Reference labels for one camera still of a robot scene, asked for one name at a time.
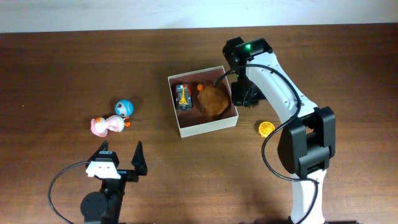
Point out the blue ball toy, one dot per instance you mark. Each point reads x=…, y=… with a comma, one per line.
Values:
x=124, y=108

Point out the white cardboard box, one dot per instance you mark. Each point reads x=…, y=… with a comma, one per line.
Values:
x=195, y=121

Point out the yellow round plastic toy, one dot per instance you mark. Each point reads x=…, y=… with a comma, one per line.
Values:
x=265, y=128

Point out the grey red toy truck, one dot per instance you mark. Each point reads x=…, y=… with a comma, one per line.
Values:
x=183, y=97

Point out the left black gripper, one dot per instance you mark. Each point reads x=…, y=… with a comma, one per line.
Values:
x=125, y=173

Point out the brown plush bear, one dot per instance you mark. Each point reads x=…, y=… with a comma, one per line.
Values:
x=213, y=101

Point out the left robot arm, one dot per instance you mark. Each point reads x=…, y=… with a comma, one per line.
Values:
x=104, y=206

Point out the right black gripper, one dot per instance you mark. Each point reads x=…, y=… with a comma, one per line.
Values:
x=244, y=99

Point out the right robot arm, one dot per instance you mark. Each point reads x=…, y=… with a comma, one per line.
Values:
x=308, y=132

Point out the pink white duck toy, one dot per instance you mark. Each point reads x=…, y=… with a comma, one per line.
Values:
x=115, y=123

